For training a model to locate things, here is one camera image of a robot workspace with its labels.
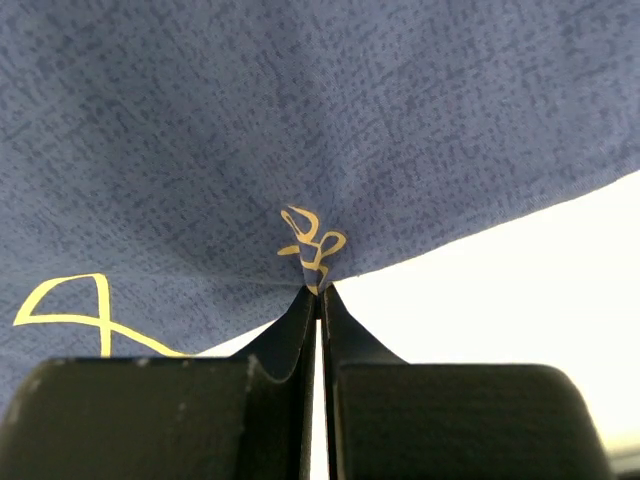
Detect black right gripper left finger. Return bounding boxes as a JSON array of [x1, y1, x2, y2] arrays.
[[1, 289, 316, 479]]

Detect blue fish-pattern cloth placemat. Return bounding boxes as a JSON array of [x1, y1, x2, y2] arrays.
[[1, 1, 639, 404]]

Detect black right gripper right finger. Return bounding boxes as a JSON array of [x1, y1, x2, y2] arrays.
[[319, 287, 613, 479]]

